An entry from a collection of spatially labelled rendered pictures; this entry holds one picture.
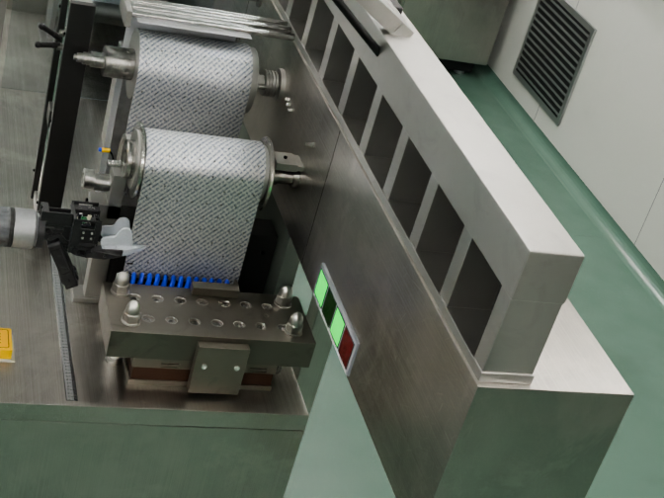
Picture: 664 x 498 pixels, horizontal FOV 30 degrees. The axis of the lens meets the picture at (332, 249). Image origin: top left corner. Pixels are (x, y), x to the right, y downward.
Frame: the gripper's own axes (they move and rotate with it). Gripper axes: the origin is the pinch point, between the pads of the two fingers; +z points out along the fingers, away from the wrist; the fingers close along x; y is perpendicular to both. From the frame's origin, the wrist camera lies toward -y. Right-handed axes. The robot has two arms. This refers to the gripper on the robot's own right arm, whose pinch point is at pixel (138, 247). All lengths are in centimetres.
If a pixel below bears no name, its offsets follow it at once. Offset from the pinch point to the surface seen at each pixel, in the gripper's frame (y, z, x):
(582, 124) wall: -82, 263, 277
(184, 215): 8.3, 7.4, -0.2
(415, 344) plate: 27, 30, -64
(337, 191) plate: 26.1, 30.1, -16.4
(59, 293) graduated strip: -18.9, -11.9, 9.6
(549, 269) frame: 54, 34, -83
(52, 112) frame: 10.4, -16.0, 33.6
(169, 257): -1.5, 6.4, -0.3
